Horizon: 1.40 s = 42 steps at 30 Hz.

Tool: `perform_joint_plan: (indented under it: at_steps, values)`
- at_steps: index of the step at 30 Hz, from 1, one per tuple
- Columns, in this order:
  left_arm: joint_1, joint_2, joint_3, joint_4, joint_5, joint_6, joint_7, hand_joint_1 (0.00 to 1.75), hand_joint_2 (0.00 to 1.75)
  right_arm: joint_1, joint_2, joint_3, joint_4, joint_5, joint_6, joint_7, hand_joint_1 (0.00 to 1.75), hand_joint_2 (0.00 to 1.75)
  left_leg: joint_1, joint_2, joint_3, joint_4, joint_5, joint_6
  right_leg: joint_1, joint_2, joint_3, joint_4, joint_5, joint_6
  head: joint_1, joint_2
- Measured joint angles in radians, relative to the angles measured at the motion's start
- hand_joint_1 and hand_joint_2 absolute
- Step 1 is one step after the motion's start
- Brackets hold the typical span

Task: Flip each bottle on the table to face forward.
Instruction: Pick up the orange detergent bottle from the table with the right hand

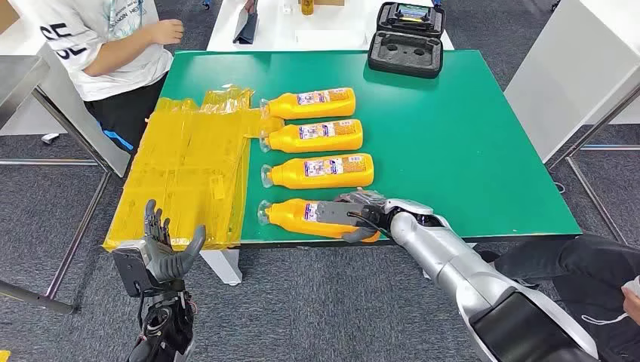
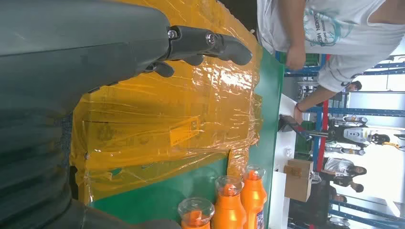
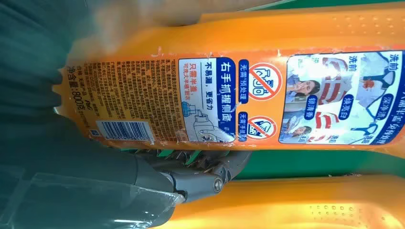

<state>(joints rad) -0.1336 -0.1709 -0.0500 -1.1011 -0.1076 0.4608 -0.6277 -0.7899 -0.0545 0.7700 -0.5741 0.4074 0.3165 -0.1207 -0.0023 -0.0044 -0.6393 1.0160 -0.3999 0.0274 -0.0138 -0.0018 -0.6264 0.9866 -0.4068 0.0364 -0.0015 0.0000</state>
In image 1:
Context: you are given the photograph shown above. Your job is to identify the person's hand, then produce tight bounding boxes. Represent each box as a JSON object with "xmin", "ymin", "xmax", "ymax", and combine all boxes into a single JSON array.
[{"xmin": 622, "ymin": 288, "xmax": 640, "ymax": 325}]

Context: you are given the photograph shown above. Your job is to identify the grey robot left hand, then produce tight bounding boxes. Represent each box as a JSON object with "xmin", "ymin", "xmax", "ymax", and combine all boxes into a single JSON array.
[{"xmin": 143, "ymin": 199, "xmax": 208, "ymax": 285}]

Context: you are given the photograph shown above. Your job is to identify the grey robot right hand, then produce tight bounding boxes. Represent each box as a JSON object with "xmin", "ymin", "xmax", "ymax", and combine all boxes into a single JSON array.
[{"xmin": 334, "ymin": 189, "xmax": 394, "ymax": 245}]

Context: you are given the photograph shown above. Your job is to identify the person's right hand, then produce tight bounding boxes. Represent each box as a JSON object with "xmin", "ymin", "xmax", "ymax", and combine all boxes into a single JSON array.
[{"xmin": 149, "ymin": 19, "xmax": 185, "ymax": 46}]

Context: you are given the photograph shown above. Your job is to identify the orange detergent bottle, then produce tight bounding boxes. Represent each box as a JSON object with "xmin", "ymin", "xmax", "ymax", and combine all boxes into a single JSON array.
[
  {"xmin": 259, "ymin": 118, "xmax": 364, "ymax": 154},
  {"xmin": 260, "ymin": 153, "xmax": 375, "ymax": 190},
  {"xmin": 257, "ymin": 198, "xmax": 382, "ymax": 244},
  {"xmin": 259, "ymin": 87, "xmax": 356, "ymax": 121}
]

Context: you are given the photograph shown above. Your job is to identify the person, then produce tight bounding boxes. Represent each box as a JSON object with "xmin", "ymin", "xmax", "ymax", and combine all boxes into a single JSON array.
[
  {"xmin": 8, "ymin": 0, "xmax": 185, "ymax": 157},
  {"xmin": 477, "ymin": 233, "xmax": 640, "ymax": 362}
]

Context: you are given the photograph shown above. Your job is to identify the dark tablet case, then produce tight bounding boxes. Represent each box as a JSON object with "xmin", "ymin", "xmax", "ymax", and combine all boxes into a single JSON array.
[{"xmin": 232, "ymin": 0, "xmax": 260, "ymax": 45}]

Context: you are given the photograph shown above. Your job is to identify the yellow plastic-wrapped board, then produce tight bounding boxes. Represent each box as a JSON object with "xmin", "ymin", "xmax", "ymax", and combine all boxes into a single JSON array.
[{"xmin": 102, "ymin": 84, "xmax": 286, "ymax": 252}]

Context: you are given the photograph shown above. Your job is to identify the steel table with metal legs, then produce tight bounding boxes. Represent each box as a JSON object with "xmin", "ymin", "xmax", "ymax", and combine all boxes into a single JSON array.
[{"xmin": 0, "ymin": 56, "xmax": 113, "ymax": 316}]

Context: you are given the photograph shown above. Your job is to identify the brown cardboard piece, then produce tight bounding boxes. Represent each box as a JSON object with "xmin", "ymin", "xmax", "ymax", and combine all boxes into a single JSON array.
[{"xmin": 0, "ymin": 0, "xmax": 21, "ymax": 35}]

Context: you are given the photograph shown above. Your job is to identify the black foam-lined case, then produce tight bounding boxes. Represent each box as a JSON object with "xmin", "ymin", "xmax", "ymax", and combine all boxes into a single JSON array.
[{"xmin": 367, "ymin": 1, "xmax": 446, "ymax": 79}]

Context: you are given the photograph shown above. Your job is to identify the handheld controller with screen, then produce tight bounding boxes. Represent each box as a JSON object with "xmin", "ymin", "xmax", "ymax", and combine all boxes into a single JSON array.
[{"xmin": 396, "ymin": 3, "xmax": 432, "ymax": 23}]

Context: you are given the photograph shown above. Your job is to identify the white table with metal legs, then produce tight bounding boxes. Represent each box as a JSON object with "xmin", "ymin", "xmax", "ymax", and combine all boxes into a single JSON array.
[{"xmin": 503, "ymin": 0, "xmax": 640, "ymax": 246}]

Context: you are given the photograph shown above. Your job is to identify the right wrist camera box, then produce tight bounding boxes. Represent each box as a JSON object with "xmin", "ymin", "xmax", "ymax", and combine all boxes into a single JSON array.
[{"xmin": 315, "ymin": 201, "xmax": 372, "ymax": 227}]

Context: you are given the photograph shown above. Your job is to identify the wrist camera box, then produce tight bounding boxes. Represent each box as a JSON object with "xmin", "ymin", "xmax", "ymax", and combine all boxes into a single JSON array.
[
  {"xmin": 112, "ymin": 239, "xmax": 153, "ymax": 299},
  {"xmin": 315, "ymin": 201, "xmax": 372, "ymax": 227}
]

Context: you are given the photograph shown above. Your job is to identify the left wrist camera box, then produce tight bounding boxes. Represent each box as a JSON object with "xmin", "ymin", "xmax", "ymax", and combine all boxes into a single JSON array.
[{"xmin": 112, "ymin": 239, "xmax": 153, "ymax": 299}]

